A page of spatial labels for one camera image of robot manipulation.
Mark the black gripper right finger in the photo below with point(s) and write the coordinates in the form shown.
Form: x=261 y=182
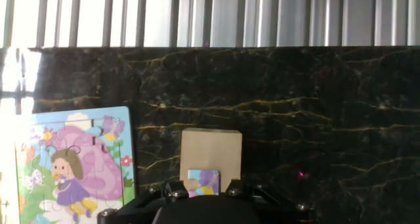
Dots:
x=236 y=189

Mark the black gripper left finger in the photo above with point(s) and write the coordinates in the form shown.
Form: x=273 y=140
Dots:
x=177 y=192

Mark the large wooden cube block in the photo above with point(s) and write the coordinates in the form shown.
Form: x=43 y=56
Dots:
x=210 y=148

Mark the black marble mat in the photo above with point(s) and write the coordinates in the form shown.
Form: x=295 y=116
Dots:
x=295 y=102

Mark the butterfly girl puzzle board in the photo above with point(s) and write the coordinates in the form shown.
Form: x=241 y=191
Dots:
x=82 y=165

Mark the purple butterfly puzzle piece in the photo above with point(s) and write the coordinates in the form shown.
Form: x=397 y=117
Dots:
x=203 y=181

